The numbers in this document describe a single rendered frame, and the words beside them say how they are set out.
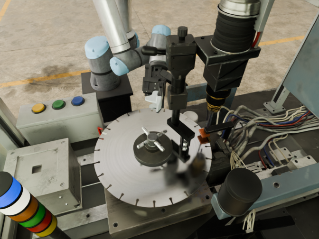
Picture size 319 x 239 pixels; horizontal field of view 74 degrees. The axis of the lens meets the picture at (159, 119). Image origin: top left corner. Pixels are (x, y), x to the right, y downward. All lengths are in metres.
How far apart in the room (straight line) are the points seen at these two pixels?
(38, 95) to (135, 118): 1.93
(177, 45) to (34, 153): 0.55
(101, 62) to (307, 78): 0.85
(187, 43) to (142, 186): 0.35
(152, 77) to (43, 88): 1.92
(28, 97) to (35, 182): 1.92
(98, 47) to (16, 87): 1.85
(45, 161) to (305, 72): 0.67
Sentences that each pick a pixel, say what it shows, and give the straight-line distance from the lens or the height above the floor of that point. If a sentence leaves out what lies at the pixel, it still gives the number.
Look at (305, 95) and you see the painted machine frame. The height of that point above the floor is 1.23.
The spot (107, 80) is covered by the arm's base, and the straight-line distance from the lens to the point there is 1.11.
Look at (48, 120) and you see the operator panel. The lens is 0.85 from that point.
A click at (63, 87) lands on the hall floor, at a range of 2.54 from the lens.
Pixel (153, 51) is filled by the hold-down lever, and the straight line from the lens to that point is 0.48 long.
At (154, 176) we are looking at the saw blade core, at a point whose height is 0.95.
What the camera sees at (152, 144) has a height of 0.99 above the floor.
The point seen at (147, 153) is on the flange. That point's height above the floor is 0.96.
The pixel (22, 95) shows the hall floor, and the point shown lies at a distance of 2.62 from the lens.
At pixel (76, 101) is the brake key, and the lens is 0.86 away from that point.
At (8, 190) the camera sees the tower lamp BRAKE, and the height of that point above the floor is 1.16.
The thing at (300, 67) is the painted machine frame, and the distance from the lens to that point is 0.40.
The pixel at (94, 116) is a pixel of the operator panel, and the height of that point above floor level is 0.87.
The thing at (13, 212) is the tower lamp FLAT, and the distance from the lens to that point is 0.43.
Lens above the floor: 1.45
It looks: 47 degrees down
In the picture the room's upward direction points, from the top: straight up
